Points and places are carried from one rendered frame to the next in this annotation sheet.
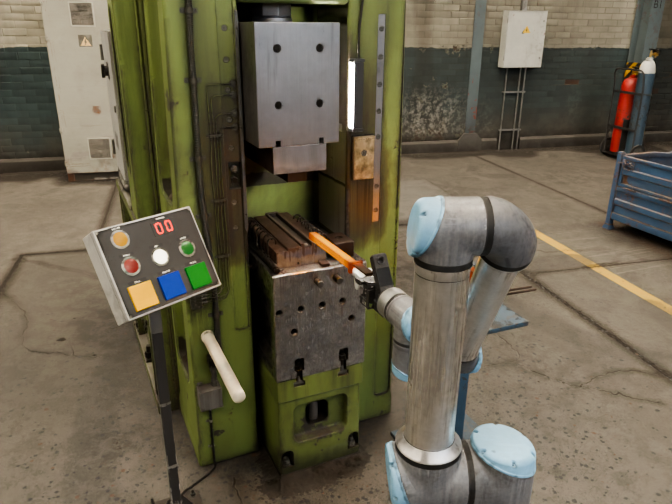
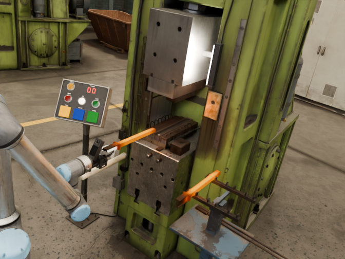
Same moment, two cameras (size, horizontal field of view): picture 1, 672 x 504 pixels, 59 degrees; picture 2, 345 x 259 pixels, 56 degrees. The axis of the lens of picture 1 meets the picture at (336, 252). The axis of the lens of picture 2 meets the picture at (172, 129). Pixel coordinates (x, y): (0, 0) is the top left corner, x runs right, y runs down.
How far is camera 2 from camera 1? 1.86 m
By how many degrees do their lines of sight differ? 51
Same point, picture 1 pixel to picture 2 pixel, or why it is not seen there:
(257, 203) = (190, 111)
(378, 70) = (234, 55)
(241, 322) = not seen: hidden behind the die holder
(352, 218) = (201, 138)
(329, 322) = (153, 181)
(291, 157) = (156, 84)
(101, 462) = (99, 184)
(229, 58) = not seen: hidden behind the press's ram
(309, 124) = (168, 70)
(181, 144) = (129, 60)
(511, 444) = (8, 244)
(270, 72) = (153, 36)
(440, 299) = not seen: outside the picture
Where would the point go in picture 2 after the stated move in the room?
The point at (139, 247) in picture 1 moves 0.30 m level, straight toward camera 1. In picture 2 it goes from (76, 93) to (35, 100)
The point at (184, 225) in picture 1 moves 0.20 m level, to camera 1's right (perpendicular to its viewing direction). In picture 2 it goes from (101, 94) to (112, 105)
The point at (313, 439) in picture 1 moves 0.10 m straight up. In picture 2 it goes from (138, 236) to (140, 225)
